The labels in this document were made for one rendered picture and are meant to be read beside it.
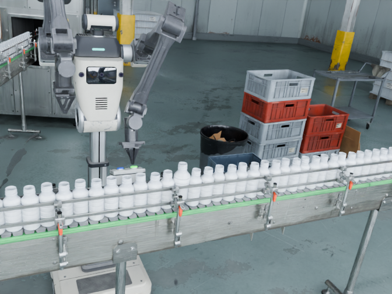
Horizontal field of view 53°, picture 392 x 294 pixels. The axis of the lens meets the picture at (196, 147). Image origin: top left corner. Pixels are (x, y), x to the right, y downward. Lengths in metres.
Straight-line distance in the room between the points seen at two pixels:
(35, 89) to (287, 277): 3.72
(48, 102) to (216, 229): 3.85
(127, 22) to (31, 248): 7.84
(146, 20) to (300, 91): 7.37
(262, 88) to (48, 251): 2.87
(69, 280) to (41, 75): 3.27
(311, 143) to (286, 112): 0.67
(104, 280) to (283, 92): 2.51
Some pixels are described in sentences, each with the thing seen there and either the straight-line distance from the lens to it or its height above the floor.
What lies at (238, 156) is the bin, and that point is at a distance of 2.40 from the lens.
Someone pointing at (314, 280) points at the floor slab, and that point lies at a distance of 3.10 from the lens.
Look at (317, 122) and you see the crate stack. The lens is 4.57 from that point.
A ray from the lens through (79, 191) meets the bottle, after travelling 1.51.
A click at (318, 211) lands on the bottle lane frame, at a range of 2.11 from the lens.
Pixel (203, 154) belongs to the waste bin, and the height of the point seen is 0.45.
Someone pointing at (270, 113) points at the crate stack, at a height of 0.76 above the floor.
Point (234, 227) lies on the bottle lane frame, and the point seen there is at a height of 0.87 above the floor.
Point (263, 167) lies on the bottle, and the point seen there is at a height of 1.14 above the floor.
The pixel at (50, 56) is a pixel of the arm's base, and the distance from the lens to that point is 1.97.
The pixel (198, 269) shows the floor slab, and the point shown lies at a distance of 2.93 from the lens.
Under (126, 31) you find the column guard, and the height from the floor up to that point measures 0.74.
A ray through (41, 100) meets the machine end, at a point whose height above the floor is 0.33.
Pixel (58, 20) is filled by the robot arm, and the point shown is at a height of 1.71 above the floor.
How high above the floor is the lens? 1.88
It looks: 23 degrees down
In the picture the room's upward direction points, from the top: 6 degrees clockwise
